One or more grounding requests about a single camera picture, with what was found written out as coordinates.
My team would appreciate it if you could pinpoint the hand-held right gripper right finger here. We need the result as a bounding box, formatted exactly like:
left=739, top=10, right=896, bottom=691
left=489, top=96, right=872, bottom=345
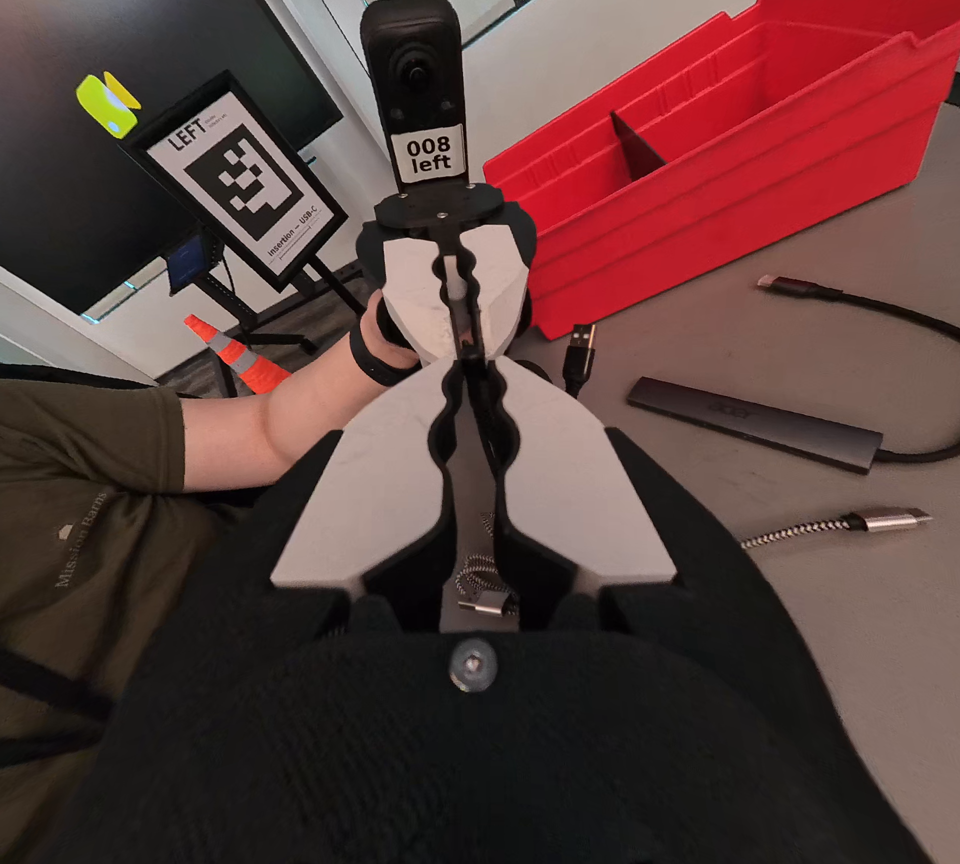
left=487, top=356, right=680, bottom=618

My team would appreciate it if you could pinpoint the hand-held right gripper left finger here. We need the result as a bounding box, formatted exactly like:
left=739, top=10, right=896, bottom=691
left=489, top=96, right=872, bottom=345
left=270, top=356, right=460, bottom=614

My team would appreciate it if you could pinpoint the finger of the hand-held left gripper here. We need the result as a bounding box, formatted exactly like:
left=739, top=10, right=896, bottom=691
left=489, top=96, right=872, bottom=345
left=466, top=225, right=530, bottom=360
left=379, top=237, right=459, bottom=366

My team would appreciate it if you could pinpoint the small light grey adapter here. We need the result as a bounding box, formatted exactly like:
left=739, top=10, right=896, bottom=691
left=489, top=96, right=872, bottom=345
left=442, top=255, right=479, bottom=359

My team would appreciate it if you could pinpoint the black braided usb cable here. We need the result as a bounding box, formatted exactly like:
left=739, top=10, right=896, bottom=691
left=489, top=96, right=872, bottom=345
left=459, top=322, right=599, bottom=490

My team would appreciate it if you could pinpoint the grey usb hub with cable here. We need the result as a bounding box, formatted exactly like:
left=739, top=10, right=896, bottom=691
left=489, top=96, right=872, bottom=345
left=626, top=271, right=960, bottom=477

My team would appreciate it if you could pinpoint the person's left hand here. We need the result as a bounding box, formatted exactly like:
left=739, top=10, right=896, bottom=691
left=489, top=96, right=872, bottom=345
left=360, top=290, right=421, bottom=372

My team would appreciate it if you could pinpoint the orange traffic cone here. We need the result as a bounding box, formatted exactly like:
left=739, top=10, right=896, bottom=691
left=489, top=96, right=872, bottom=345
left=183, top=312, right=294, bottom=396

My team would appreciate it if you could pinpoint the black easel tripod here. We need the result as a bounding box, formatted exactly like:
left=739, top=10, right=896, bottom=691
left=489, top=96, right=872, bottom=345
left=191, top=234, right=363, bottom=357

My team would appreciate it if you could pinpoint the black framed marker sign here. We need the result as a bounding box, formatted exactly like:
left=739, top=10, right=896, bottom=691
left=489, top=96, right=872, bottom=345
left=120, top=70, right=350, bottom=294

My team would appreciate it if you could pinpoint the small dark tablet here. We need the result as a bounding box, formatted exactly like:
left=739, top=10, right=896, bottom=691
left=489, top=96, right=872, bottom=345
left=165, top=232, right=210, bottom=295

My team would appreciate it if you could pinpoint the red plastic bin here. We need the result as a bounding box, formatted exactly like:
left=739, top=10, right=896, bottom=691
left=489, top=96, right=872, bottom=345
left=482, top=0, right=960, bottom=342

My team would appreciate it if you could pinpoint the person's olive shirt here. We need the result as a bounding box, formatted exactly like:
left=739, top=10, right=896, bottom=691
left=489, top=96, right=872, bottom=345
left=0, top=380, right=252, bottom=864

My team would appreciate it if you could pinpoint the yellow green sticker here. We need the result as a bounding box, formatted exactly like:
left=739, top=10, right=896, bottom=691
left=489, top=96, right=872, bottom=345
left=75, top=70, right=144, bottom=141

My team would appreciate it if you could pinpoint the black white braided cable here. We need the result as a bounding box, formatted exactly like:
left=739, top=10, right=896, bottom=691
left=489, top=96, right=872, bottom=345
left=452, top=506, right=935, bottom=623

